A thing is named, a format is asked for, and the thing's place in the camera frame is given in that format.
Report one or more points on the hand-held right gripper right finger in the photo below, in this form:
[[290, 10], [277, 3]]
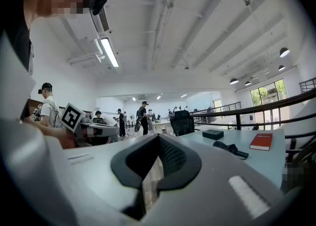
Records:
[[209, 190]]

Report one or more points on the person's left forearm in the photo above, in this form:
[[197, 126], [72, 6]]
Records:
[[59, 138]]

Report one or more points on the white ceiling air conditioner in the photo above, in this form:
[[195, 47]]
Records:
[[84, 24]]

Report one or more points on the short mezzanine railing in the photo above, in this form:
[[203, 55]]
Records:
[[308, 84]]

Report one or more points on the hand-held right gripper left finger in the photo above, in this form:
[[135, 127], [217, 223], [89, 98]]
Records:
[[98, 183]]

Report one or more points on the dark blue box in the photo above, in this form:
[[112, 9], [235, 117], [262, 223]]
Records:
[[212, 134]]

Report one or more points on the black handheld device with strap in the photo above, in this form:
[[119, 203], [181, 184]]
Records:
[[228, 147]]

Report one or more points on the red book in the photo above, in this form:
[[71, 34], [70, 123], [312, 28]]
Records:
[[261, 141]]

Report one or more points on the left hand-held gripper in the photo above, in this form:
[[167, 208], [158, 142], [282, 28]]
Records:
[[72, 117]]

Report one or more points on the black mesh office chair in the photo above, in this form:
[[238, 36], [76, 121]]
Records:
[[182, 122]]

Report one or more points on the light blue table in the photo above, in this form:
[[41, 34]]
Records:
[[266, 165]]

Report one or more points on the person's black shirt torso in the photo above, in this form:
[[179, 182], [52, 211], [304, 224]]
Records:
[[18, 45]]

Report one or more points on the long fluorescent ceiling lamp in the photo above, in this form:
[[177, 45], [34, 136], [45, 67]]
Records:
[[109, 52]]

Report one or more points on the glass entrance door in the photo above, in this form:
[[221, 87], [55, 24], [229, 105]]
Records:
[[269, 96]]

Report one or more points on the black pendant lamp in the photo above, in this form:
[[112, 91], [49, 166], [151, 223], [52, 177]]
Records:
[[234, 81], [248, 83], [281, 68], [284, 52]]

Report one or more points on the long mezzanine railing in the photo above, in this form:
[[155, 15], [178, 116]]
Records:
[[222, 108]]

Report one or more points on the dark metal balcony railing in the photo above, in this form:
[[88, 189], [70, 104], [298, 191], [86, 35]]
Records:
[[271, 105]]

